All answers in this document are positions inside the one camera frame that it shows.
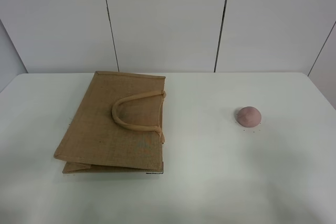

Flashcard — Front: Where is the brown linen tote bag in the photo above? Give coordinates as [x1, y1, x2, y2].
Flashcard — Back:
[54, 71, 166, 174]

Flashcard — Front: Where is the pink peach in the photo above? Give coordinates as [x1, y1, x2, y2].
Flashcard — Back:
[235, 106, 261, 127]

